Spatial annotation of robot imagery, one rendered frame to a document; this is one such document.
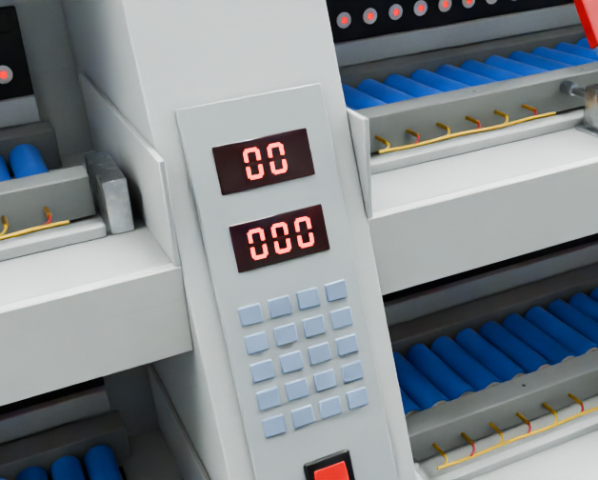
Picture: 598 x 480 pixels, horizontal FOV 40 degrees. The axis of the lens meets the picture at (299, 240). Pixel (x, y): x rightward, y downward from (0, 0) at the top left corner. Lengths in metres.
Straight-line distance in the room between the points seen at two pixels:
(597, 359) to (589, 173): 0.16
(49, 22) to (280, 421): 0.31
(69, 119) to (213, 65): 0.20
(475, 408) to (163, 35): 0.30
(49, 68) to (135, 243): 0.20
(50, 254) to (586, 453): 0.33
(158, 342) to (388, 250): 0.12
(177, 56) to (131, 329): 0.12
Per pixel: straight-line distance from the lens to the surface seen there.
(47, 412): 0.55
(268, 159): 0.37
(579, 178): 0.47
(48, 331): 0.37
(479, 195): 0.43
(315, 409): 0.40
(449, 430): 0.52
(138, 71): 0.37
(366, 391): 0.40
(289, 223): 0.38
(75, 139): 0.56
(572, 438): 0.55
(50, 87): 0.56
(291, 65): 0.39
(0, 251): 0.41
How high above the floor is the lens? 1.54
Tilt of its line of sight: 8 degrees down
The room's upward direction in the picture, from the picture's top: 11 degrees counter-clockwise
